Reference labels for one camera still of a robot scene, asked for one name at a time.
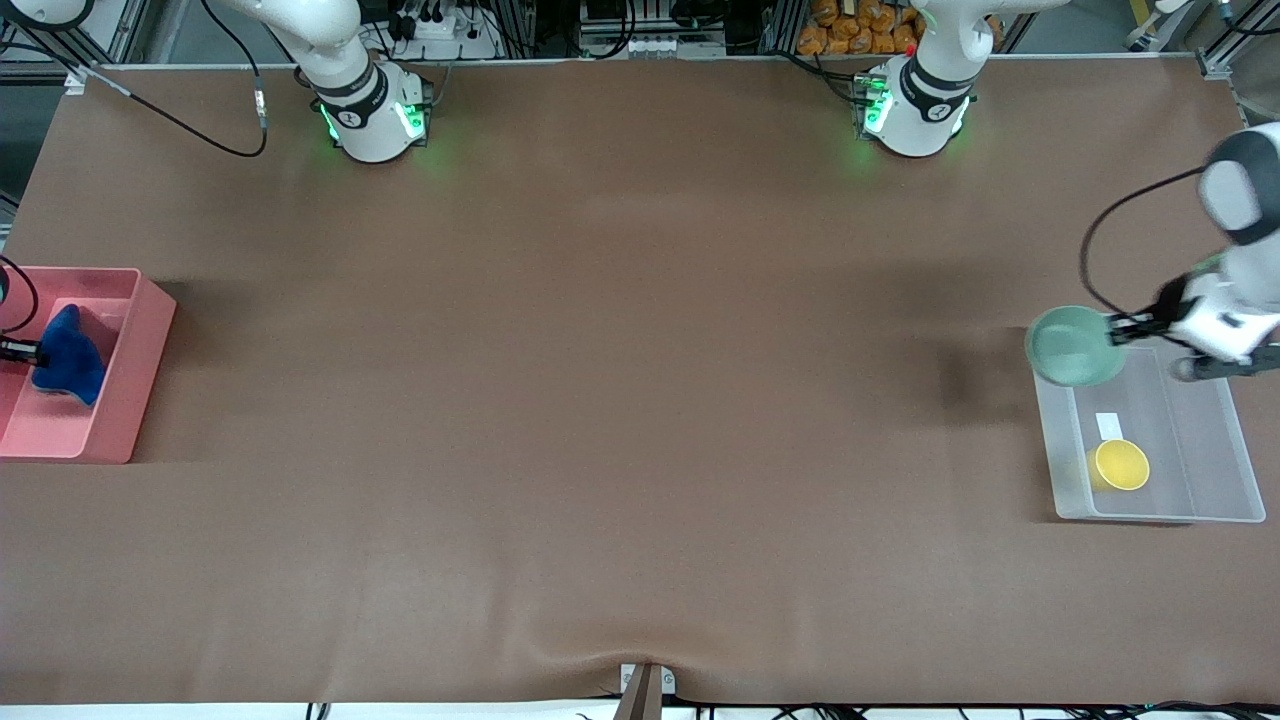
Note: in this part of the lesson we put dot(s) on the pale green bowl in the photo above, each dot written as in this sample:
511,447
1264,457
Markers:
1070,348

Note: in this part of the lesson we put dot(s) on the yellow cup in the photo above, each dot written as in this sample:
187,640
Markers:
1122,465

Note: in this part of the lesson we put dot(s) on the orange bagged items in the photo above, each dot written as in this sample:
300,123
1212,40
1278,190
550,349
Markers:
860,30

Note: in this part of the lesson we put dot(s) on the white power strip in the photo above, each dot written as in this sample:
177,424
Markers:
440,35

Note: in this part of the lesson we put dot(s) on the blue cloth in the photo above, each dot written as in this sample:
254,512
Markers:
68,360

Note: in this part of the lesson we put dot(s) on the aluminium frame rail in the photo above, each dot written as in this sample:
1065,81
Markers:
1225,50

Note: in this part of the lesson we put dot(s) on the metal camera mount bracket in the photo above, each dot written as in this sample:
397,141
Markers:
645,690

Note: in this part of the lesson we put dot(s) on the white label sticker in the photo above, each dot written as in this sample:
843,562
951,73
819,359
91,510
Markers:
1110,426

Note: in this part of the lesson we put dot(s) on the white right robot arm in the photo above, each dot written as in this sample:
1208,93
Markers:
370,120

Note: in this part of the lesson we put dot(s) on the pink plastic bin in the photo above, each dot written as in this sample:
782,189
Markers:
120,360

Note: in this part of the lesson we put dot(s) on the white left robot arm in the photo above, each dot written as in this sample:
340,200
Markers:
1240,190

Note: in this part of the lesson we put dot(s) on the clear plastic bin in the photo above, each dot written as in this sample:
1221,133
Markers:
1190,450

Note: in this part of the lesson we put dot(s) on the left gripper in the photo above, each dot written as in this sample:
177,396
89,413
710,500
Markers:
1166,300

